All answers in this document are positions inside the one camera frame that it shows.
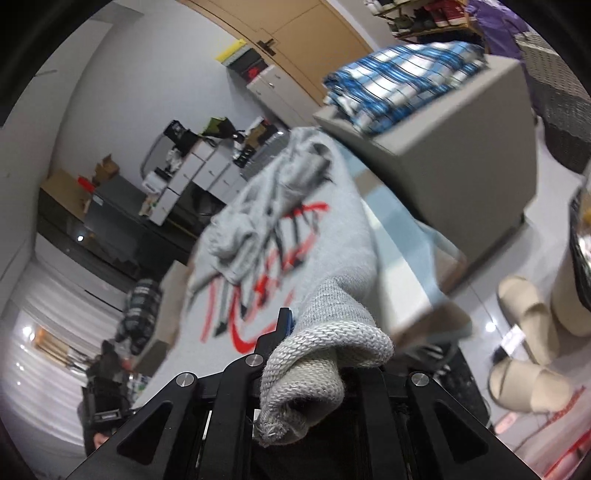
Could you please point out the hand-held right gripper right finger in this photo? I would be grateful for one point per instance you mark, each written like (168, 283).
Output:
(374, 392)

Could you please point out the dark glass tall cabinet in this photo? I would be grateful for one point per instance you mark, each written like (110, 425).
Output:
(69, 230)

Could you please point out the grey wicker basket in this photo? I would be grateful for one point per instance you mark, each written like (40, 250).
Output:
(558, 101)

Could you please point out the beige slipper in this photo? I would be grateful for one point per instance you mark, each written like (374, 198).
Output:
(526, 314)
(531, 385)

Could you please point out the white drawer desk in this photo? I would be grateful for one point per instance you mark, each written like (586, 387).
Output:
(203, 170)

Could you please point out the white cabinet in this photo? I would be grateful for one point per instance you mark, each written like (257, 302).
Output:
(281, 92)

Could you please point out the red black shoe box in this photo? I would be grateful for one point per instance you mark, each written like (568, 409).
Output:
(256, 74)

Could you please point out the wooden door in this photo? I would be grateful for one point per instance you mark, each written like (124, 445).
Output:
(300, 27)

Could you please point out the white electric kettle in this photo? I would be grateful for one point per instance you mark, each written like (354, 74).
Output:
(150, 182)

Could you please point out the purple bag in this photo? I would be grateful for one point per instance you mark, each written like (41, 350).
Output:
(498, 27)

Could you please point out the blue plaid shirt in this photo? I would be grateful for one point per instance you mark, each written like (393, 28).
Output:
(397, 83)

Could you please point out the wooden shoe rack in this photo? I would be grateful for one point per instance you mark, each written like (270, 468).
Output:
(415, 18)

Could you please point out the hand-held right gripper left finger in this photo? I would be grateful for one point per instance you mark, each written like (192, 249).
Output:
(270, 344)

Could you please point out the yellow shoe box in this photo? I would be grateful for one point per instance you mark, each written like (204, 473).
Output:
(233, 50)

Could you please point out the grey hoodie with red print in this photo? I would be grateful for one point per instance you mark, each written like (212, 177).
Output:
(332, 240)

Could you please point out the white sheer curtain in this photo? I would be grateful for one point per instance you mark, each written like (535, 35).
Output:
(41, 369)

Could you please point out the silver suitcase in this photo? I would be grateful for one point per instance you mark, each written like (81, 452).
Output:
(265, 154)

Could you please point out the black white plaid shirt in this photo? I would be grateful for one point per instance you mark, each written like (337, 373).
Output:
(138, 309)

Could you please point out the checkered blanket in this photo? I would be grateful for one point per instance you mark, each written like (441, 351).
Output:
(401, 240)

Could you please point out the grey ottoman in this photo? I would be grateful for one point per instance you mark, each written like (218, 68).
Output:
(461, 161)

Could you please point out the beige waste bin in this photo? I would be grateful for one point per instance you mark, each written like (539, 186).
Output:
(565, 295)

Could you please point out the open cardboard box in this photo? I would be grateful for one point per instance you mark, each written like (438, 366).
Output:
(107, 170)

